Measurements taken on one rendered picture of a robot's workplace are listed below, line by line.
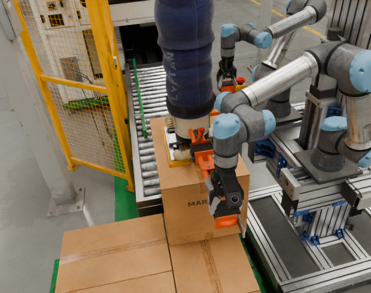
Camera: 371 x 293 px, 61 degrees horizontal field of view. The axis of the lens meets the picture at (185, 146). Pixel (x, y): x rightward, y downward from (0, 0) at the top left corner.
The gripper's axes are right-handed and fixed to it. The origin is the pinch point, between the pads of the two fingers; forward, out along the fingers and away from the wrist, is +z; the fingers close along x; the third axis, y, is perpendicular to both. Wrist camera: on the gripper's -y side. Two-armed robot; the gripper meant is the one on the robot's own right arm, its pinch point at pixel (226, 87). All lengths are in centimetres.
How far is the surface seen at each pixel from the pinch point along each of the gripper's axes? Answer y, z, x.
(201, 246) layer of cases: 56, 64, -29
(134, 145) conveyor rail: -42, 61, -61
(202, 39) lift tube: 39, -43, -21
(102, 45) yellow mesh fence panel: -58, -14, -69
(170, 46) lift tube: 38, -42, -33
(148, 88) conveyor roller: -147, 68, -42
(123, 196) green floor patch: -49, 120, -81
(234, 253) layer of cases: 64, 64, -13
